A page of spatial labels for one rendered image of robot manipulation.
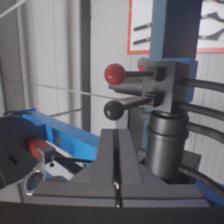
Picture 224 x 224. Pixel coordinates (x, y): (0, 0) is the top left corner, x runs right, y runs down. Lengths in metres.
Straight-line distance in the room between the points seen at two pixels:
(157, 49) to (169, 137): 0.27
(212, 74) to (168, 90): 1.94
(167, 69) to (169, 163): 0.24
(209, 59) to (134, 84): 1.81
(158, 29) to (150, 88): 0.20
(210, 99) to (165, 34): 1.86
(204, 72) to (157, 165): 1.96
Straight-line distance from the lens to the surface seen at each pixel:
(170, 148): 0.44
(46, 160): 1.29
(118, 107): 0.26
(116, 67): 0.25
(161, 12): 0.56
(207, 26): 2.37
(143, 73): 0.33
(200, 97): 2.36
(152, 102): 0.38
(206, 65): 2.33
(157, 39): 0.54
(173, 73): 0.39
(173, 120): 0.41
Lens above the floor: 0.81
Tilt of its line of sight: 38 degrees up
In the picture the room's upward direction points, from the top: 76 degrees counter-clockwise
